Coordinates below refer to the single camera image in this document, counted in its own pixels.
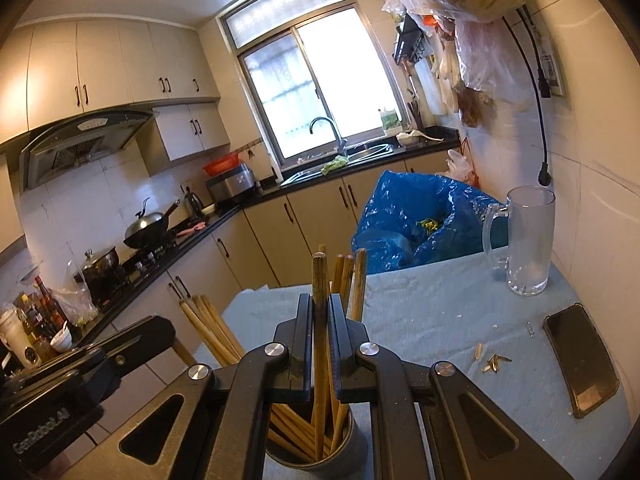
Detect red plastic basin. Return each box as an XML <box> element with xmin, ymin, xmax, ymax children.
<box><xmin>202</xmin><ymin>154</ymin><xmax>242</xmax><ymax>177</ymax></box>

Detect chrome sink faucet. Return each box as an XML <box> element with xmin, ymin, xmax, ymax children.
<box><xmin>309</xmin><ymin>116</ymin><xmax>349</xmax><ymax>159</ymax></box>

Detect black wall rack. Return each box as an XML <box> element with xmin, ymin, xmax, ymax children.
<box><xmin>392</xmin><ymin>12</ymin><xmax>426</xmax><ymax>66</ymax></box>

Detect black smartphone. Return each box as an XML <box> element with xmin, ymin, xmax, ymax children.
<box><xmin>543</xmin><ymin>303</ymin><xmax>620</xmax><ymax>419</ymax></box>

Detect long black power cable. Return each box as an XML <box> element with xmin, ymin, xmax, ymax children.
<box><xmin>502</xmin><ymin>15</ymin><xmax>553</xmax><ymax>187</ymax></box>

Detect dark round chopstick holder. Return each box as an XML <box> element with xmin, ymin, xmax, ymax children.
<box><xmin>264</xmin><ymin>400</ymin><xmax>372</xmax><ymax>480</ymax></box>

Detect pile of seed shells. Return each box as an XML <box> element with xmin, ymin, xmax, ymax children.
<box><xmin>475</xmin><ymin>342</ymin><xmax>514</xmax><ymax>375</ymax></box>

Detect beige lower kitchen cabinets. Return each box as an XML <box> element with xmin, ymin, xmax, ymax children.
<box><xmin>75</xmin><ymin>152</ymin><xmax>463</xmax><ymax>461</ymax></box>

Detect gas stove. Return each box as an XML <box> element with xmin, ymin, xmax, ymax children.
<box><xmin>120</xmin><ymin>240</ymin><xmax>179</xmax><ymax>282</ymax></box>

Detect steel cooking pot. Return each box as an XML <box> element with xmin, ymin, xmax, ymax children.
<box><xmin>75</xmin><ymin>247</ymin><xmax>122</xmax><ymax>302</ymax></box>

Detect white hanging plastic bag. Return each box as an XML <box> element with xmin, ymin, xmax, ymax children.
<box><xmin>452</xmin><ymin>17</ymin><xmax>539</xmax><ymax>112</ymax></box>

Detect beige kitchen cabinets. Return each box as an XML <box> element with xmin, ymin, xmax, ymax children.
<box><xmin>75</xmin><ymin>152</ymin><xmax>463</xmax><ymax>461</ymax></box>
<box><xmin>0</xmin><ymin>17</ymin><xmax>232</xmax><ymax>165</ymax></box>

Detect white lidded jar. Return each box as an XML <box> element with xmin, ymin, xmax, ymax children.
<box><xmin>0</xmin><ymin>310</ymin><xmax>32</xmax><ymax>369</ymax></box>

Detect stainless steel sink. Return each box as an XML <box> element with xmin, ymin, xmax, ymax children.
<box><xmin>282</xmin><ymin>142</ymin><xmax>397</xmax><ymax>186</ymax></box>

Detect light blue tablecloth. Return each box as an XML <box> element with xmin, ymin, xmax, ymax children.
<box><xmin>220</xmin><ymin>247</ymin><xmax>634</xmax><ymax>480</ymax></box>

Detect beige upper kitchen cabinets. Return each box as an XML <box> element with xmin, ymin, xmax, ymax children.
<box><xmin>0</xmin><ymin>17</ymin><xmax>232</xmax><ymax>165</ymax></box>

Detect white bowl with ladle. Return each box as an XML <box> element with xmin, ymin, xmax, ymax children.
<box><xmin>396</xmin><ymin>129</ymin><xmax>444</xmax><ymax>147</ymax></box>

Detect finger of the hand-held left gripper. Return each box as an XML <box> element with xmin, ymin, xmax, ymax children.
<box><xmin>75</xmin><ymin>315</ymin><xmax>177</xmax><ymax>377</ymax></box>

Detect black wok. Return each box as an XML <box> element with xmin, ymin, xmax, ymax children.
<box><xmin>123</xmin><ymin>199</ymin><xmax>181</xmax><ymax>250</ymax></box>

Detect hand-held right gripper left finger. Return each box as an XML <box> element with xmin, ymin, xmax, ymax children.
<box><xmin>102</xmin><ymin>294</ymin><xmax>316</xmax><ymax>480</ymax></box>

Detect single wooden chopstick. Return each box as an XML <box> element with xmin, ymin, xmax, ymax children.
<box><xmin>311</xmin><ymin>253</ymin><xmax>330</xmax><ymax>462</ymax></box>

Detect dark steel kettle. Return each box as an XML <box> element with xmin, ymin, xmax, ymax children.
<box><xmin>184</xmin><ymin>186</ymin><xmax>205</xmax><ymax>216</ymax></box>

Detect blue plastic trash bag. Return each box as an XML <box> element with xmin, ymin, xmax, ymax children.
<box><xmin>351</xmin><ymin>170</ymin><xmax>509</xmax><ymax>276</ymax></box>

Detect small white cup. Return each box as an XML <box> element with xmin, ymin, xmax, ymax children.
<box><xmin>50</xmin><ymin>324</ymin><xmax>75</xmax><ymax>354</ymax></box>

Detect silver rice cooker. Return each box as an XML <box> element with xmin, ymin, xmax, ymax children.
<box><xmin>206</xmin><ymin>162</ymin><xmax>259</xmax><ymax>205</ymax></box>

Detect bundle of wooden chopsticks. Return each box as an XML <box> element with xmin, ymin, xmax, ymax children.
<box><xmin>179</xmin><ymin>244</ymin><xmax>369</xmax><ymax>464</ymax></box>

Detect clear glass mug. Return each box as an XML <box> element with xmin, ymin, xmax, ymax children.
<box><xmin>481</xmin><ymin>186</ymin><xmax>557</xmax><ymax>297</ymax></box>

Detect black range hood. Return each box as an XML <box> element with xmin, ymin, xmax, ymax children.
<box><xmin>19</xmin><ymin>110</ymin><xmax>160</xmax><ymax>192</ymax></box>

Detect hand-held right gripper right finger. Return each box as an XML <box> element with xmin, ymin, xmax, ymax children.
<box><xmin>326</xmin><ymin>294</ymin><xmax>573</xmax><ymax>480</ymax></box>

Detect kitchen window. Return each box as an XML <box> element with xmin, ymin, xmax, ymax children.
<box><xmin>217</xmin><ymin>0</ymin><xmax>416</xmax><ymax>172</ymax></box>

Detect cluster of seasoning bottles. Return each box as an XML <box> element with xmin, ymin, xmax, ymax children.
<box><xmin>12</xmin><ymin>275</ymin><xmax>69</xmax><ymax>357</ymax></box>

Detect white and orange plastic bag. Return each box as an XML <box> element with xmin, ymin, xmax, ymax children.
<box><xmin>446</xmin><ymin>149</ymin><xmax>479</xmax><ymax>186</ymax></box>

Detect clear crumpled plastic bag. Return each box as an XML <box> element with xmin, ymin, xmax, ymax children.
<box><xmin>52</xmin><ymin>260</ymin><xmax>99</xmax><ymax>326</ymax></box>

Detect short black power cable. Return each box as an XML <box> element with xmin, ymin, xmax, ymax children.
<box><xmin>520</xmin><ymin>7</ymin><xmax>552</xmax><ymax>99</ymax></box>

